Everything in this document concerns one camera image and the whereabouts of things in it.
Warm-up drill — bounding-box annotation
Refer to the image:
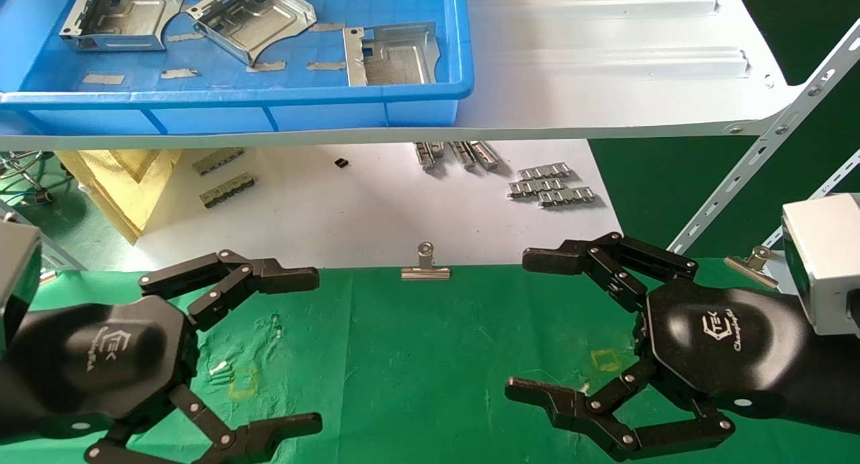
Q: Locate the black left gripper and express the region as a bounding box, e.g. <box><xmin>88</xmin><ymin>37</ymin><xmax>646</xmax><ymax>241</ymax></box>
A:
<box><xmin>0</xmin><ymin>249</ymin><xmax>324</xmax><ymax>464</ymax></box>

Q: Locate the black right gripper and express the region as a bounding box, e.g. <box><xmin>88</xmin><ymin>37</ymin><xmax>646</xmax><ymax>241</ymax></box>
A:
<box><xmin>505</xmin><ymin>232</ymin><xmax>860</xmax><ymax>462</ymax></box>

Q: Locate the grey sheet metal bracket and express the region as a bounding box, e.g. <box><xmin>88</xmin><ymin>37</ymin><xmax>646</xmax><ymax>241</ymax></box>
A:
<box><xmin>185</xmin><ymin>0</ymin><xmax>318</xmax><ymax>68</ymax></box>
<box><xmin>342</xmin><ymin>21</ymin><xmax>441</xmax><ymax>88</ymax></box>
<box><xmin>59</xmin><ymin>0</ymin><xmax>186</xmax><ymax>52</ymax></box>

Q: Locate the silver connector strip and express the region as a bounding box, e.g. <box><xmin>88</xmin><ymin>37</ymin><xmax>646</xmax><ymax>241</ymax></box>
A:
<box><xmin>515</xmin><ymin>162</ymin><xmax>573</xmax><ymax>181</ymax></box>
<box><xmin>537</xmin><ymin>186</ymin><xmax>597</xmax><ymax>208</ymax></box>
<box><xmin>507</xmin><ymin>177</ymin><xmax>566</xmax><ymax>199</ymax></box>

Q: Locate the green table cloth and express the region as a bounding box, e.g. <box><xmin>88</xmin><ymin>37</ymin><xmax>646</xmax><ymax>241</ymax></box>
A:
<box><xmin>0</xmin><ymin>257</ymin><xmax>860</xmax><ymax>464</ymax></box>

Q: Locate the dark grey connector strip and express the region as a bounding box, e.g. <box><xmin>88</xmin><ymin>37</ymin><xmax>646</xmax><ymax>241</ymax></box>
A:
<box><xmin>199</xmin><ymin>172</ymin><xmax>257</xmax><ymax>209</ymax></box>
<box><xmin>191</xmin><ymin>147</ymin><xmax>246</xmax><ymax>177</ymax></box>

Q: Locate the white floor sheet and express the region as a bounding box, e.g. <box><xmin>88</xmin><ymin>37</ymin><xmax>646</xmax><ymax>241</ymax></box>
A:
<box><xmin>120</xmin><ymin>139</ymin><xmax>634</xmax><ymax>272</ymax></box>

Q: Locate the yellow woven bag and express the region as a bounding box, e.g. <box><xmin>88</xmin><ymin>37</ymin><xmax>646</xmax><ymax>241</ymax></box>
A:
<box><xmin>54</xmin><ymin>148</ymin><xmax>184</xmax><ymax>245</ymax></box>

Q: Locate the white metal shelf board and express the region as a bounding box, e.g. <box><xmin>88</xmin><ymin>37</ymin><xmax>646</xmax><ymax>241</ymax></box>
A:
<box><xmin>0</xmin><ymin>0</ymin><xmax>807</xmax><ymax>152</ymax></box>

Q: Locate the blue plastic bin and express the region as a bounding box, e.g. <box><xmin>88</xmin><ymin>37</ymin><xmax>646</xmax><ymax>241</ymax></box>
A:
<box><xmin>0</xmin><ymin>0</ymin><xmax>475</xmax><ymax>138</ymax></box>

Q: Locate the chrome chair base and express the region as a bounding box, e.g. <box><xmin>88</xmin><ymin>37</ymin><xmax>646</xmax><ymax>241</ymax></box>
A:
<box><xmin>0</xmin><ymin>150</ymin><xmax>56</xmax><ymax>207</ymax></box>

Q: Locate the slotted white shelf rail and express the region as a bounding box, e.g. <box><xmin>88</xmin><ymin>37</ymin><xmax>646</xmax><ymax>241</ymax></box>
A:
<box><xmin>0</xmin><ymin>201</ymin><xmax>86</xmax><ymax>273</ymax></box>
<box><xmin>665</xmin><ymin>19</ymin><xmax>860</xmax><ymax>257</ymax></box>
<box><xmin>763</xmin><ymin>148</ymin><xmax>860</xmax><ymax>250</ymax></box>

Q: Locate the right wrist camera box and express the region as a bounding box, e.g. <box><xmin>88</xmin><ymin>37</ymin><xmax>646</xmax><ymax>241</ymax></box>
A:
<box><xmin>781</xmin><ymin>193</ymin><xmax>860</xmax><ymax>336</ymax></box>

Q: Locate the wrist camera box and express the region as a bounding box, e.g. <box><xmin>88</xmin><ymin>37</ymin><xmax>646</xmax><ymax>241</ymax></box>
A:
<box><xmin>0</xmin><ymin>218</ymin><xmax>43</xmax><ymax>359</ymax></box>
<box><xmin>781</xmin><ymin>193</ymin><xmax>860</xmax><ymax>336</ymax></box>

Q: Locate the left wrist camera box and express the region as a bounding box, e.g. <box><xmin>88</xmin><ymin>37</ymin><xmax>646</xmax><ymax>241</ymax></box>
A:
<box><xmin>0</xmin><ymin>218</ymin><xmax>43</xmax><ymax>359</ymax></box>

